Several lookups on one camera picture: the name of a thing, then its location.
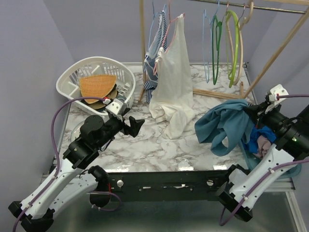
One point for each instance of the white tank top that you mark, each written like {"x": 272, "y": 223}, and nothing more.
{"x": 172, "y": 100}

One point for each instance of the pink garment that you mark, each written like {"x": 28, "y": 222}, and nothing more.
{"x": 264, "y": 145}

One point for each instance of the light blue wire hanger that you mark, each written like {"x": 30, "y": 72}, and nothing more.
{"x": 154, "y": 24}

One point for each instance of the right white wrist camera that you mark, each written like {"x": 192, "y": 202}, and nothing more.
{"x": 274, "y": 94}

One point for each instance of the wooden clothes rack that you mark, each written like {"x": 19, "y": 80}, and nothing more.
{"x": 291, "y": 34}

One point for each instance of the orange woven mat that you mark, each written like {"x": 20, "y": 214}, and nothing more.
{"x": 97, "y": 85}

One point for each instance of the lime green hanger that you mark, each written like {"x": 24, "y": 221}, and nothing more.
{"x": 234, "y": 48}

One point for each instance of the blue striped garment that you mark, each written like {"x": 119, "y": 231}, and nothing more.
{"x": 151, "y": 84}

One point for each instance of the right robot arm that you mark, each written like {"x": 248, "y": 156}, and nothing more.
{"x": 241, "y": 188}

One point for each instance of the beige wooden hanger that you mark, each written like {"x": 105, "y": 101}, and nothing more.
{"x": 245, "y": 19}

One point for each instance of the teal plastic bin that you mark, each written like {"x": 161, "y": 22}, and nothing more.
{"x": 252, "y": 161}

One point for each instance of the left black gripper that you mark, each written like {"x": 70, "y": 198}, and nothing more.
{"x": 135, "y": 126}

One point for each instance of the white plastic laundry basket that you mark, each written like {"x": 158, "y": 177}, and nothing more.
{"x": 68, "y": 84}

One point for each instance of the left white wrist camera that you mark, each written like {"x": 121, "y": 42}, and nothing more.
{"x": 116, "y": 107}

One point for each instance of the teal blue tank top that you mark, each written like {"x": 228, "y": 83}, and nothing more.
{"x": 224, "y": 126}

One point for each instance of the watermelon pattern plate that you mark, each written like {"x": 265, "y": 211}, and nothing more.
{"x": 76, "y": 131}

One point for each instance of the light blue plastic hanger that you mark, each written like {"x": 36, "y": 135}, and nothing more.
{"x": 207, "y": 41}

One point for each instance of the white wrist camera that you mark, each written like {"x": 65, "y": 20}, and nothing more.
{"x": 116, "y": 107}
{"x": 274, "y": 94}

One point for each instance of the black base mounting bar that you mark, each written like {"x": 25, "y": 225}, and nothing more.
{"x": 161, "y": 186}

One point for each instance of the dark plates in basket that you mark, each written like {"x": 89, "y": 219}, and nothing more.
{"x": 110, "y": 94}

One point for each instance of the dark green plastic hanger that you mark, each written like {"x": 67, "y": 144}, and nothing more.
{"x": 216, "y": 36}

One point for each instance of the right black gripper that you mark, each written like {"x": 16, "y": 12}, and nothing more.
{"x": 258, "y": 110}

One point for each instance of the pink wire hanger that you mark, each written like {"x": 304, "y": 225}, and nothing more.
{"x": 165, "y": 38}

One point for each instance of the bright blue garment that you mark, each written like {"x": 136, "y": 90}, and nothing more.
{"x": 252, "y": 145}

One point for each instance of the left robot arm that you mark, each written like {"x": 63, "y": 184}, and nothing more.
{"x": 73, "y": 175}

